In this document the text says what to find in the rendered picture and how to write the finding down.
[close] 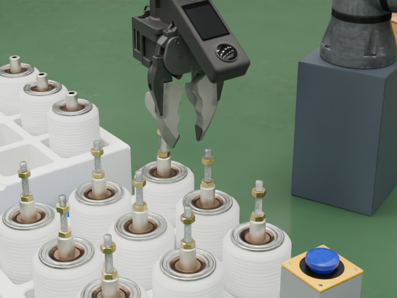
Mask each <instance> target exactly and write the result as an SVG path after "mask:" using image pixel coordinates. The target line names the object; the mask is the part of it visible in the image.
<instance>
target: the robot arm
mask: <svg viewBox="0 0 397 298"><path fill-rule="evenodd" d="M147 7H149V8H150V9H149V10H146V9H147ZM392 13H397V0H332V10H331V19H330V22H329V24H328V26H327V29H326V31H325V33H324V36H323V39H322V41H321V44H320V57H321V58H322V59H323V60H324V61H326V62H328V63H330V64H333V65H336V66H340V67H345V68H349V69H378V68H382V67H386V66H390V65H391V64H393V63H394V62H395V61H396V57H397V44H396V40H395V35H394V31H393V26H392ZM146 17H149V18H146ZM132 46H133V57H134V58H135V59H137V60H139V61H140V62H141V64H142V65H144V66H145V67H147V68H148V69H149V70H148V87H149V92H147V93H146V95H145V105H146V107H147V110H149V112H150V113H151V115H152V116H153V117H154V118H155V119H156V121H157V124H158V128H159V130H160V133H161V136H162V138H163V140H164V141H165V142H166V144H167V145H168V146H169V147H170V148H174V147H175V145H176V143H177V141H178V139H179V137H180V135H179V133H178V130H177V126H178V122H179V120H180V118H179V116H178V106H179V103H180V101H181V100H182V96H183V89H182V88H181V87H179V85H177V84H175V83H174V82H172V81H173V77H175V78H176V79H178V80H179V79H181V78H182V76H183V74H186V73H191V82H188V83H186V84H185V91H186V95H187V98H188V100H189V101H190V102H191V103H192V105H193V106H194V107H195V112H196V114H197V121H196V124H195V131H196V140H197V141H201V140H202V139H203V138H204V136H205V134H206V132H207V130H208V128H209V126H210V123H211V121H212V119H213V116H214V113H215V111H216V108H217V103H218V101H219V100H220V97H221V94H222V89H223V84H224V81H225V80H229V79H233V78H236V77H239V76H243V75H245V74H246V72H247V70H248V68H249V66H250V59H249V57H248V56H247V55H246V53H245V51H244V50H243V48H242V47H241V45H240V44H239V42H238V41H237V39H236V37H235V36H234V35H233V33H232V31H231V30H230V28H229V27H228V25H227V24H226V22H225V20H224V19H223V17H222V16H221V15H220V13H219V11H218V10H217V8H216V7H215V5H214V3H213V2H212V0H149V5H146V6H145V8H144V13H143V14H140V15H134V16H132ZM136 47H137V49H136Z"/></svg>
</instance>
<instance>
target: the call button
mask: <svg viewBox="0 0 397 298"><path fill-rule="evenodd" d="M339 261H340V257H339V255H338V253H336V252H335V251H333V250H331V249H328V248H314V249H311V250H309V251H308V252H307V253H306V255H305V262H306V264H307V265H308V266H309V268H310V270H312V271H314V272H316V273H320V274H327V273H331V272H333V271H334V270H335V268H337V267H338V266H339Z"/></svg>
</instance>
